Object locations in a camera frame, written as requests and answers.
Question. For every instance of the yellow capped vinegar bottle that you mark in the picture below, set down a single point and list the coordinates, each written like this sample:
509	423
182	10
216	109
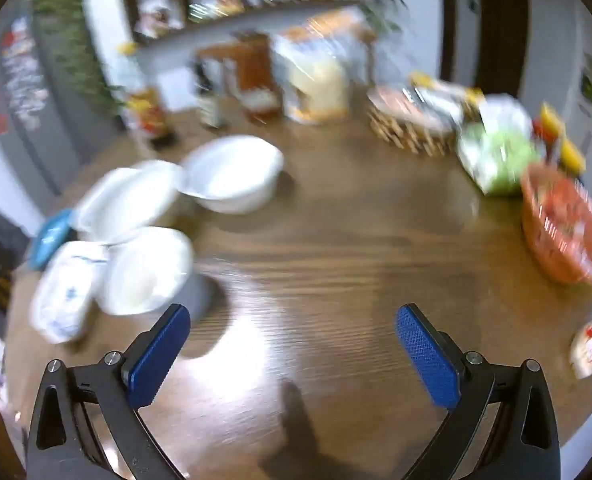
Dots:
148	115

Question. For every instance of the small white red packet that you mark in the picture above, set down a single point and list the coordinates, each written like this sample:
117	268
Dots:
588	350

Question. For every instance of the grey refrigerator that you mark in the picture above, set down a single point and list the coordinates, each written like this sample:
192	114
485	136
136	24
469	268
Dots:
51	125

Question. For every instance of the yellow red container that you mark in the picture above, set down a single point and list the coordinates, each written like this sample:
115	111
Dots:
550	125

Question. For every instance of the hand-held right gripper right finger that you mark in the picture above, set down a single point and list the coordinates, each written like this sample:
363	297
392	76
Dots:
428	360

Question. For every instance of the white square plate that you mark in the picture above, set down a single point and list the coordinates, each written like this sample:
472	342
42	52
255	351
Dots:
126	200

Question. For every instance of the dark soy sauce bottle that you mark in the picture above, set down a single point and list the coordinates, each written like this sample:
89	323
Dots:
210	105

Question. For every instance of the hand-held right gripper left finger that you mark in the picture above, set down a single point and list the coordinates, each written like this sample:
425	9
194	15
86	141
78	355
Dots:
158	355

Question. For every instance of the red sauce glass jar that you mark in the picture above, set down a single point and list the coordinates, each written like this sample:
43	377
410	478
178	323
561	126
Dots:
256	75

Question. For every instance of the blue patterned white plate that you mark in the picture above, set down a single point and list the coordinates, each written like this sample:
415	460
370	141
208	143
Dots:
63	295

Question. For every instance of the wooden dining chair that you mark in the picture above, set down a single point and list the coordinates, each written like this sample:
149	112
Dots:
369	60

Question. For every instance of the wooden wall shelf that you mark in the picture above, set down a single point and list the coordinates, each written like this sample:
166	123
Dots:
226	15

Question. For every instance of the green plastic bag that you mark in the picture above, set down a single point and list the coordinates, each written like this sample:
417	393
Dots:
498	160

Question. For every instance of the white orange flour bag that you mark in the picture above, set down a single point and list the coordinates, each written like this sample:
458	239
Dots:
316	85

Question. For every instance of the large white bowl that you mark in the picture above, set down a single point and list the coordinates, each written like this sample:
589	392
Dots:
231	170

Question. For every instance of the cluster of fridge photo magnets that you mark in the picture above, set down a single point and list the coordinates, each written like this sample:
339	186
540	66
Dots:
21	75

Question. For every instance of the dark wooden door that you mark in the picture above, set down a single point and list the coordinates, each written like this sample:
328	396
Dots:
500	30

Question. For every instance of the medium white bowl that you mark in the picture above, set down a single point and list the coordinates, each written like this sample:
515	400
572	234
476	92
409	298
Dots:
146	270

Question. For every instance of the large leafy vine plant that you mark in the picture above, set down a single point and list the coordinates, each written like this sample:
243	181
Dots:
71	45

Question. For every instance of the orange basket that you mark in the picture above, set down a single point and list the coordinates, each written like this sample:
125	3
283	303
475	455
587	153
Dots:
555	230

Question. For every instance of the snack packet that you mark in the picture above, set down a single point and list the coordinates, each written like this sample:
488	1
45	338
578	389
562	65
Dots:
415	102

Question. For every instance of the wooden bead basket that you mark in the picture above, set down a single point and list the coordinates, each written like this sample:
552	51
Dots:
400	132

